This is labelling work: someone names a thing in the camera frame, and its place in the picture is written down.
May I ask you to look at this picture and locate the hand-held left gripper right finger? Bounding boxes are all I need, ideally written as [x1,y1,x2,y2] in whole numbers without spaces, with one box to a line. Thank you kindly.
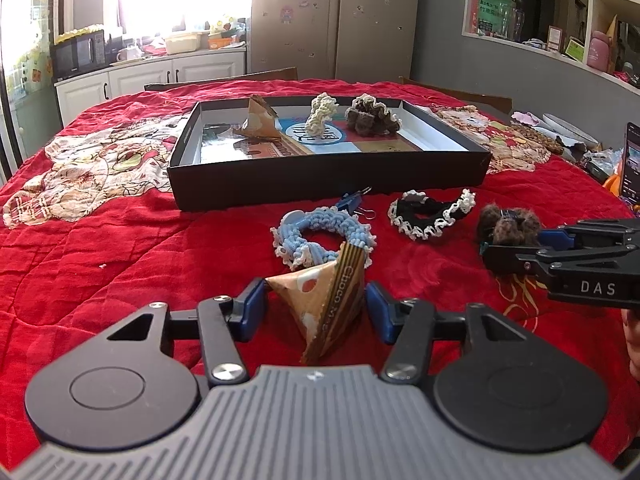
[364,282,538,387]

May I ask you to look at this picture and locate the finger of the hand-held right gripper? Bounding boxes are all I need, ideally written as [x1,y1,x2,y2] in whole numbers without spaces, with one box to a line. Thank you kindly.
[481,244,640,277]
[539,218,640,251]

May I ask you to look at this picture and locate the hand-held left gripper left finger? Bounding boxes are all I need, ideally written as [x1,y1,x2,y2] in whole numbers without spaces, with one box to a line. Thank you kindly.
[106,276,267,387]

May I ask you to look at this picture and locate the brown fuzzy hair clip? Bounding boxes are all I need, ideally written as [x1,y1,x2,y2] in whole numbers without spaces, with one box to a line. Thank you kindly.
[475,202,543,248]

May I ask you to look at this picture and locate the triangular brown snack packet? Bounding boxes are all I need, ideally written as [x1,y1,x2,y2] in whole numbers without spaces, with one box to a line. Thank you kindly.
[232,96,283,141]
[265,241,368,366]

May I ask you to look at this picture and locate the blue knitted scrunchie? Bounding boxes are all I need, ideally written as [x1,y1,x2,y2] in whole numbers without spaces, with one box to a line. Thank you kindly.
[270,207,376,268]

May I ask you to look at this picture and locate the black scrunchie with white lace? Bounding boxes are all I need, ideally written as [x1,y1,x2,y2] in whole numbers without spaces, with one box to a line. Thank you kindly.
[387,189,477,241]

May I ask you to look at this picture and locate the black shallow cardboard box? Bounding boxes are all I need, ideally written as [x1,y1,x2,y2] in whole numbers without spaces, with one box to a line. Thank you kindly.
[166,94,492,212]

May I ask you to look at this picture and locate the brown scrunchie with cream lace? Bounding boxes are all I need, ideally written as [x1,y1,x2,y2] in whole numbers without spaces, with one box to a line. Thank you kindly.
[345,94,403,137]

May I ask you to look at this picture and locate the cream knitted scrunchie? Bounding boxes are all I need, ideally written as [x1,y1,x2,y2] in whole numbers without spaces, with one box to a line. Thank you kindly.
[305,92,341,136]

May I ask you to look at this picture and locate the person's right hand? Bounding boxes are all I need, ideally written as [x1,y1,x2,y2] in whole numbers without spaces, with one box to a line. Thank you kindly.
[622,309,640,381]

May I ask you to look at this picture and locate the brown beaded mat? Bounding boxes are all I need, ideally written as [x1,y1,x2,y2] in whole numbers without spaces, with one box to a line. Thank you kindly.
[510,125,563,156]

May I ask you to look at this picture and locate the blue binder clip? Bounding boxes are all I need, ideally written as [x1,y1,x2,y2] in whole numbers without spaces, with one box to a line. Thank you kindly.
[335,187,376,220]

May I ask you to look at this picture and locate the red printed blanket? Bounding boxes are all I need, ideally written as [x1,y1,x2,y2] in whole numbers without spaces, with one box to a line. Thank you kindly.
[0,79,640,461]

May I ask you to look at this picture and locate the pink jar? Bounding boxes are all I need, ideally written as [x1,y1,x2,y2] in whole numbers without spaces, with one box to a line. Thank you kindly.
[586,30,612,71]

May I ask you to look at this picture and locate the white kitchen cabinet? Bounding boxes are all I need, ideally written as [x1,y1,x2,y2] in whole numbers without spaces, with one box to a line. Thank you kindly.
[54,50,248,128]

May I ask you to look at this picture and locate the white plastic container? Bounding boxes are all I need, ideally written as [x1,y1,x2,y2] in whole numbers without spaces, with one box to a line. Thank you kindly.
[164,31,211,55]

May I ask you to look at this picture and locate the silver double-door fridge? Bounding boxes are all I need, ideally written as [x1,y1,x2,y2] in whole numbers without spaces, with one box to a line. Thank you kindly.
[248,0,422,83]

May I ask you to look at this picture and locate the black microwave oven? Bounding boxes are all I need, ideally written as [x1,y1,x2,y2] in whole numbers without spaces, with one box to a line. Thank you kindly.
[51,30,107,81]

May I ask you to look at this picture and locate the yellow artificial flowers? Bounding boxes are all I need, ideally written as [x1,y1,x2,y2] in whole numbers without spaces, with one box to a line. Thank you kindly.
[54,24,103,43]

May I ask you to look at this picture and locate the white wall shelf unit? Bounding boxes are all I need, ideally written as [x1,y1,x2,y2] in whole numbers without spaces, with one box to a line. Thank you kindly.
[460,0,640,93]

